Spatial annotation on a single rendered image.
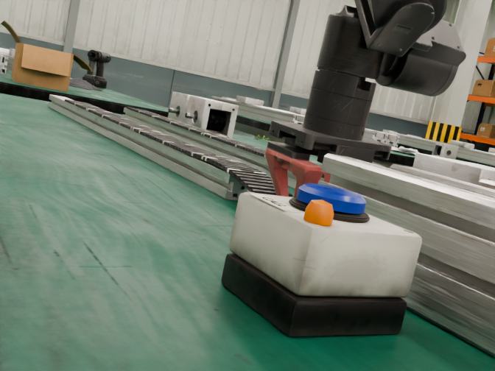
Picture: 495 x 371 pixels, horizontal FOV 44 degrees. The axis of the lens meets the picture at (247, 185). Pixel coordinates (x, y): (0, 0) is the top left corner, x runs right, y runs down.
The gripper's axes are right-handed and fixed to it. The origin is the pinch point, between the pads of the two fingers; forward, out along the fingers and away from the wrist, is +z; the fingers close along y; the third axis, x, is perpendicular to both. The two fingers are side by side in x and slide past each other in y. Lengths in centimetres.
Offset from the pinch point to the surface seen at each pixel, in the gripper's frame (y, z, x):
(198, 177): -1.2, 1.3, 20.8
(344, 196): -14.8, -8.1, -19.2
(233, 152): 19, 2, 46
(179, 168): -0.8, 1.8, 26.8
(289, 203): -16.1, -6.6, -16.2
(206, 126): 35, 4, 84
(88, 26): 317, -3, 1060
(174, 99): 35, 1, 104
